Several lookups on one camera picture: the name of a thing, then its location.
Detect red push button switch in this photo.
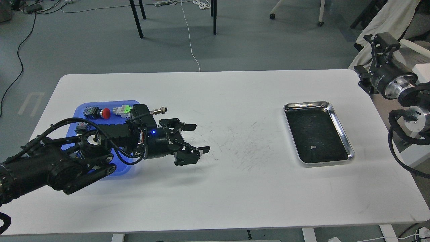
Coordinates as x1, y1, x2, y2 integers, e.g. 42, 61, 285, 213
83, 106, 111, 119

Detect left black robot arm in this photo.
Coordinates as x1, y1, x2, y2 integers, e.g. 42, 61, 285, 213
1, 103, 210, 205

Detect white chair with beige cloth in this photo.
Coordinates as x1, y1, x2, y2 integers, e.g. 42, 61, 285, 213
348, 0, 430, 70

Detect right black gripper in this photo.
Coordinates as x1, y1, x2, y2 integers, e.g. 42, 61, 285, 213
354, 32, 418, 100

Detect steel tray with black mat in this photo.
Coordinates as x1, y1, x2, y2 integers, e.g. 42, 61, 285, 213
284, 101, 356, 166

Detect blue plastic tray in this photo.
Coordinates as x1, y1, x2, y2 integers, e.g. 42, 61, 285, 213
73, 100, 139, 181

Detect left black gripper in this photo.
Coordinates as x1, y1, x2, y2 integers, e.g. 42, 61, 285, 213
144, 118, 210, 166

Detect black table legs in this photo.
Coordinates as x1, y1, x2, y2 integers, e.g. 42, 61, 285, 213
129, 0, 217, 39

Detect white cable on floor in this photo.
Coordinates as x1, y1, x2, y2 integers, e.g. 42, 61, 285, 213
60, 0, 211, 72

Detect green grey switch module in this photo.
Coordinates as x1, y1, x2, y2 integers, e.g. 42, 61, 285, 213
112, 105, 132, 119

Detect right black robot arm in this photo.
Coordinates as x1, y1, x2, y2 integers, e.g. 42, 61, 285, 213
354, 32, 429, 179

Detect black floor cable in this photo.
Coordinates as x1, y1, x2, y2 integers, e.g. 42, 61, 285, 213
0, 0, 64, 118

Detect yellow push button switch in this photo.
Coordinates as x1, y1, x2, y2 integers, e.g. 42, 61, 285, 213
75, 122, 88, 133

